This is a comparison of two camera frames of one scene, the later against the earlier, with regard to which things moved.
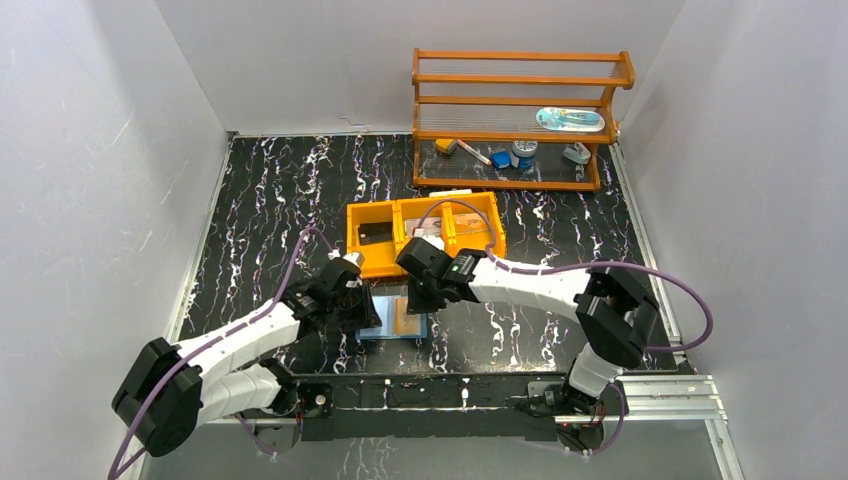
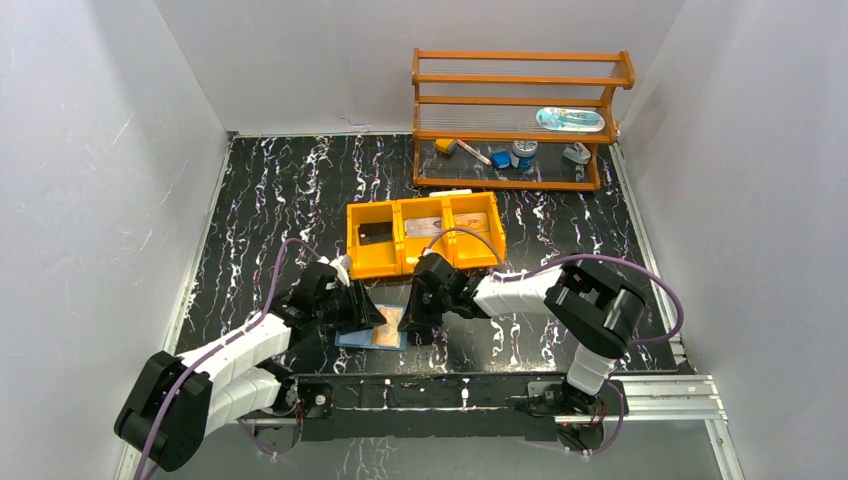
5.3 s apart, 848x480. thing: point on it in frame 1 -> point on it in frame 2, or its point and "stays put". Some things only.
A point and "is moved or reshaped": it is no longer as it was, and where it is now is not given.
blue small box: [501, 159] stays put
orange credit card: [405, 324] is moved or reshaped
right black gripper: [417, 304] -> [415, 319]
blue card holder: [385, 306] is moved or reshaped
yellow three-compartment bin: [377, 231] stays put
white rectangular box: [450, 192] stays put
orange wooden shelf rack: [513, 119] stays put
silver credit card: [431, 226] stays put
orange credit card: [470, 222] stays put
